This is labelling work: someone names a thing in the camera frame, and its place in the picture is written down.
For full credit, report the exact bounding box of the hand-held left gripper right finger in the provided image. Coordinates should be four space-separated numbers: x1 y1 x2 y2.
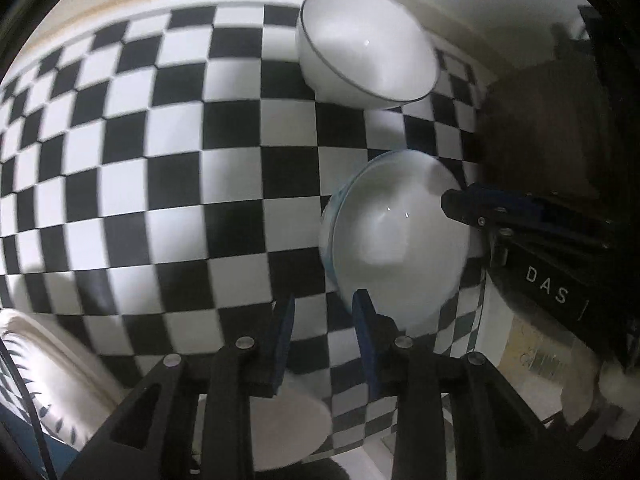
351 289 566 480

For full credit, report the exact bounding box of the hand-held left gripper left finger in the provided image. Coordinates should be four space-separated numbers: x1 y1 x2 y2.
60 292 297 480

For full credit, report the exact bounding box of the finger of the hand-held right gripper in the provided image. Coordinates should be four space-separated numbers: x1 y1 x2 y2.
467 183 556 211
441 189 613 252

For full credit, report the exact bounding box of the white bowl blue pattern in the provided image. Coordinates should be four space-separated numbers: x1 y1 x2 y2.
319 149 485 336

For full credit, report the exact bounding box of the plain white bowl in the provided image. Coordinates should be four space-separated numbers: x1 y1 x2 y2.
248 390 333 472

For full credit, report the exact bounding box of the white plate dark striped rim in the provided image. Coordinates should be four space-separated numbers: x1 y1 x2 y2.
0 307 132 453

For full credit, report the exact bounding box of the person's right forearm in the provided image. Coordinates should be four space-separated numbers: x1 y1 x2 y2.
562 355 640 443

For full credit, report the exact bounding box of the brown rice cooker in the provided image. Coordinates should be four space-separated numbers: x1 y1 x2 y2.
475 45 618 198

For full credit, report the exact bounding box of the black white checkered cloth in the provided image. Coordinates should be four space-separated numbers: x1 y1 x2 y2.
0 2 501 456

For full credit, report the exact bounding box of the white bowl dark rim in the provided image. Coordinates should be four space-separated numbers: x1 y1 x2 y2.
297 0 441 110

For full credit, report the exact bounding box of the black cable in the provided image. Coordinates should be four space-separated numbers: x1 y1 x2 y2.
0 335 58 480

